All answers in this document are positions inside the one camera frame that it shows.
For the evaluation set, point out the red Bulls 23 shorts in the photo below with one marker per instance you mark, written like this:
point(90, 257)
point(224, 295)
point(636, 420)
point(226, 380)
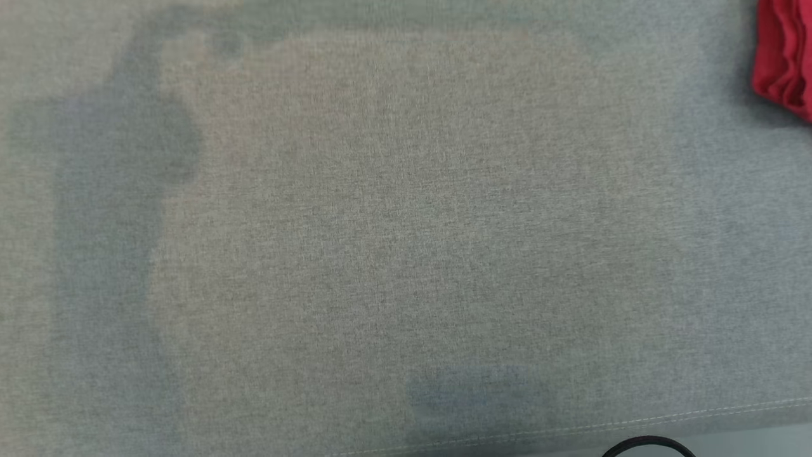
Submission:
point(786, 57)

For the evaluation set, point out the grey fabric sofa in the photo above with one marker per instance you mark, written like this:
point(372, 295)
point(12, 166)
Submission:
point(406, 222)

